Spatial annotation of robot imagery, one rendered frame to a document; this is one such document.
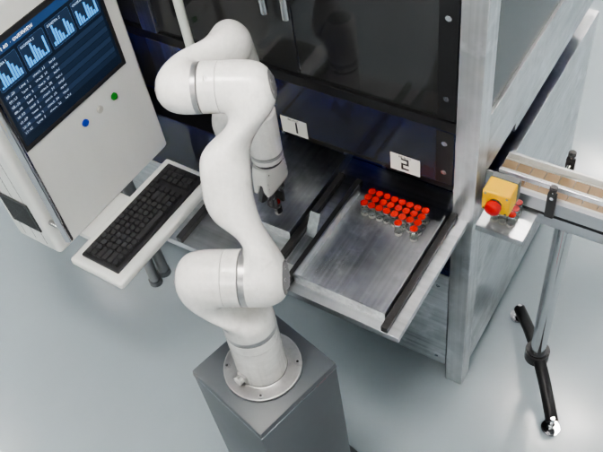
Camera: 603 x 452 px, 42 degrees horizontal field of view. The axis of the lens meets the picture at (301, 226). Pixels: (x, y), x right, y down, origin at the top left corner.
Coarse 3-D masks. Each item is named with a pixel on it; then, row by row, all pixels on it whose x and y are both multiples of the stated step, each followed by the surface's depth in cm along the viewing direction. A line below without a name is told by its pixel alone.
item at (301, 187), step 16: (288, 144) 233; (304, 144) 232; (288, 160) 229; (304, 160) 228; (320, 160) 228; (336, 160) 227; (288, 176) 225; (304, 176) 224; (320, 176) 223; (288, 192) 221; (304, 192) 220; (320, 192) 216; (272, 208) 218; (288, 208) 217; (304, 208) 216; (272, 224) 210; (288, 224) 213
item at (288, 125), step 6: (282, 120) 218; (288, 120) 217; (294, 120) 215; (282, 126) 220; (288, 126) 219; (294, 126) 217; (300, 126) 216; (306, 126) 214; (288, 132) 221; (294, 132) 219; (300, 132) 218; (306, 132) 216; (306, 138) 218
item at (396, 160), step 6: (390, 156) 204; (396, 156) 203; (402, 156) 202; (390, 162) 206; (396, 162) 205; (402, 162) 203; (414, 162) 201; (396, 168) 206; (408, 168) 204; (414, 168) 202; (414, 174) 204
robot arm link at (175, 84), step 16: (224, 32) 153; (240, 32) 156; (192, 48) 150; (208, 48) 152; (224, 48) 153; (240, 48) 156; (176, 64) 147; (192, 64) 147; (160, 80) 147; (176, 80) 145; (192, 80) 145; (160, 96) 147; (176, 96) 146; (192, 96) 145; (176, 112) 149; (192, 112) 149
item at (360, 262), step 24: (360, 192) 217; (336, 216) 209; (360, 216) 212; (336, 240) 208; (360, 240) 207; (384, 240) 206; (408, 240) 205; (432, 240) 201; (312, 264) 204; (336, 264) 203; (360, 264) 202; (384, 264) 201; (408, 264) 200; (312, 288) 198; (336, 288) 198; (360, 288) 197; (384, 288) 196; (384, 312) 188
